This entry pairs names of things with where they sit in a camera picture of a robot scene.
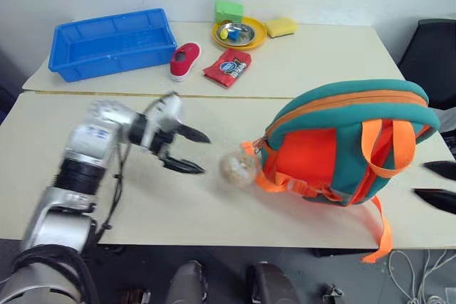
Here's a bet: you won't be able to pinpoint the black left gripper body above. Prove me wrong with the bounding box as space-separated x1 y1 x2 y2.
140 125 182 168

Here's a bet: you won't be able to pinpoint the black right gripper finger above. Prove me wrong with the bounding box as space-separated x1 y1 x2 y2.
422 160 456 179
412 187 456 215

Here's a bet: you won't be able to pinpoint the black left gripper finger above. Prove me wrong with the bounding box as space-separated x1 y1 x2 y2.
160 154 207 176
177 124 212 145

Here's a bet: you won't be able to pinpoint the white box in clear wrap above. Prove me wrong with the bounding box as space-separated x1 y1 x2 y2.
217 145 263 187

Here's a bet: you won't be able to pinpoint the orange and teal backpack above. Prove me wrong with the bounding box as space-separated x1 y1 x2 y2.
241 79 442 264

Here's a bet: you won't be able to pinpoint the red snack packet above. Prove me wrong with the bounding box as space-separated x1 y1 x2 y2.
202 48 252 90

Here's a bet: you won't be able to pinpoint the red slip-on shoe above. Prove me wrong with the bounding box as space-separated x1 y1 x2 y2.
169 42 202 83

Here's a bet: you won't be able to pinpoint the blue plastic bin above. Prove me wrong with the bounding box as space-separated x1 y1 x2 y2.
48 7 178 83

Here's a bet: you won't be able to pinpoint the black chair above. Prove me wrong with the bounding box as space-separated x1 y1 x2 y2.
397 17 456 111

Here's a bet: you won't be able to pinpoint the dark rounded shape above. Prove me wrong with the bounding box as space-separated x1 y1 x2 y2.
167 260 209 304
247 261 301 304

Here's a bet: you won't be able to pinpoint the silver metal bowl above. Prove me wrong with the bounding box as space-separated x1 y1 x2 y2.
217 21 257 47

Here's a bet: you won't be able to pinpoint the yellow plate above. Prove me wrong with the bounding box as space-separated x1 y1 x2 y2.
212 16 268 51

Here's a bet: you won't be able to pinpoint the green sponge block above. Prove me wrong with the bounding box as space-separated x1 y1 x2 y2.
214 0 245 24

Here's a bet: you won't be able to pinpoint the yellow sponge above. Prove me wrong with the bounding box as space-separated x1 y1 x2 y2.
265 16 299 39

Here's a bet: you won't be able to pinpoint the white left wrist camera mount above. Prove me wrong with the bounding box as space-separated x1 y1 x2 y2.
144 93 185 142

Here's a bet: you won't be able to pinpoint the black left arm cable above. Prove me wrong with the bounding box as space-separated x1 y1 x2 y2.
93 92 179 244

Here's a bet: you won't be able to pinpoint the white cables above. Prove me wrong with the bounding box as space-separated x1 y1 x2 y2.
386 248 456 304

